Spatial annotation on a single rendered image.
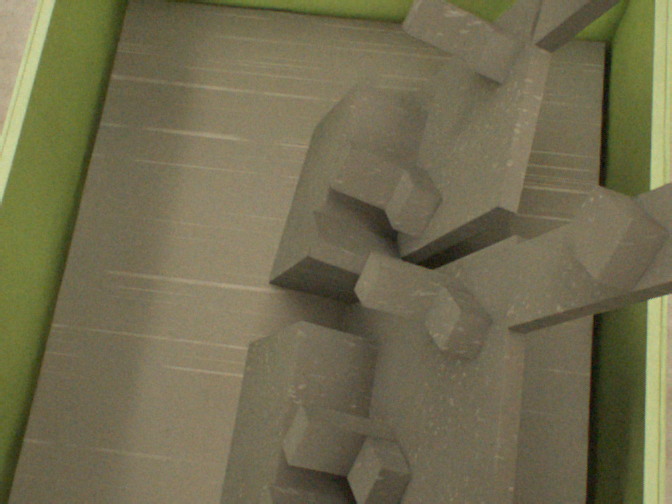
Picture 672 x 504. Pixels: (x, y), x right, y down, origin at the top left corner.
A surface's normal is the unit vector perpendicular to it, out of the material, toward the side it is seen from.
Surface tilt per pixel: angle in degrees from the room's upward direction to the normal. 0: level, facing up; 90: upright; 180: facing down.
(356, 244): 54
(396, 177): 45
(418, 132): 23
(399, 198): 67
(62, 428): 0
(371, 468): 62
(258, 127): 0
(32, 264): 90
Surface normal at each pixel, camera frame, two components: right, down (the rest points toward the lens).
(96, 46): 0.99, 0.11
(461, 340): 0.25, 0.42
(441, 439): -0.89, -0.27
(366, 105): 0.35, -0.22
